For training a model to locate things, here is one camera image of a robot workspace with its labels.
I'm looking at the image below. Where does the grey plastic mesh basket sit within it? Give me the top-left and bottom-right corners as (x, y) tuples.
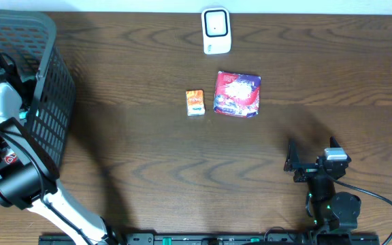
(0, 10), (76, 165)

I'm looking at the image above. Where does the orange brown snack bag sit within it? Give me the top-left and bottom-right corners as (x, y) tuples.
(1, 150), (18, 165)

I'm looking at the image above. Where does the small orange box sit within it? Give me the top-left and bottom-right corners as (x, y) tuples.
(186, 90), (206, 116)

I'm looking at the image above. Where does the black left camera cable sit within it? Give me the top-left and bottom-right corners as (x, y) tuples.
(0, 88), (95, 245)

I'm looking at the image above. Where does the green white snack packet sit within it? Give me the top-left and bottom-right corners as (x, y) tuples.
(19, 110), (30, 120)

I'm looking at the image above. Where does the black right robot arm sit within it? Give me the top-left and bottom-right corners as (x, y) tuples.
(284, 137), (361, 244)

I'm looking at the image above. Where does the red purple snack pack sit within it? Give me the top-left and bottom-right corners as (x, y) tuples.
(214, 71), (261, 118)

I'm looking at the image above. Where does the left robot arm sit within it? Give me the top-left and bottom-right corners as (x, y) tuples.
(0, 52), (127, 244)

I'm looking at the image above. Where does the white barcode scanner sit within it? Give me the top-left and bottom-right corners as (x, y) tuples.
(201, 7), (232, 55)

